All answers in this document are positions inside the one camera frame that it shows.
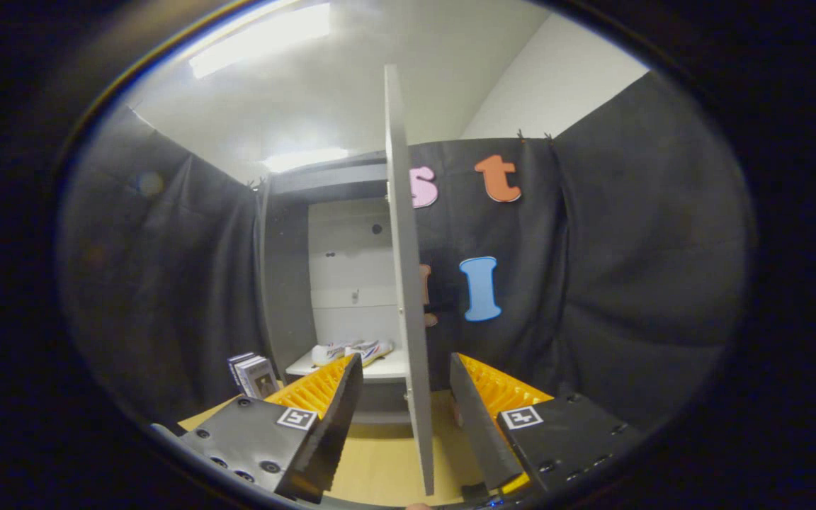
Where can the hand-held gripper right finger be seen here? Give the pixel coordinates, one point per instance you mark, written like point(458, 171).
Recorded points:
point(479, 432)

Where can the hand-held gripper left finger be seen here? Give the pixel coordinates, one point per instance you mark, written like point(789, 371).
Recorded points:
point(337, 425)

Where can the white canvas shoe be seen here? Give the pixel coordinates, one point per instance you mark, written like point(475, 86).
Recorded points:
point(376, 349)
point(326, 353)

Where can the white shoe cabinet door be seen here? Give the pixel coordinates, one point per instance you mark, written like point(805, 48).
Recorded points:
point(408, 319)

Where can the grey shoe cabinet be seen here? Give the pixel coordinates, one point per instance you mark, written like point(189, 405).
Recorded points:
point(284, 283)

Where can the white cabinet shelf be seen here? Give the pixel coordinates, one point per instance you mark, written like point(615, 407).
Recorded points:
point(390, 368)

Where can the grey cover book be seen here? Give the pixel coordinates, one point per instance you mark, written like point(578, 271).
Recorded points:
point(261, 379)

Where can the blue spine book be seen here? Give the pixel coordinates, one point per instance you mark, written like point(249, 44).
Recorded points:
point(236, 363)

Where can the black backdrop cloth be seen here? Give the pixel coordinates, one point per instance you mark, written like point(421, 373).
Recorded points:
point(627, 248)

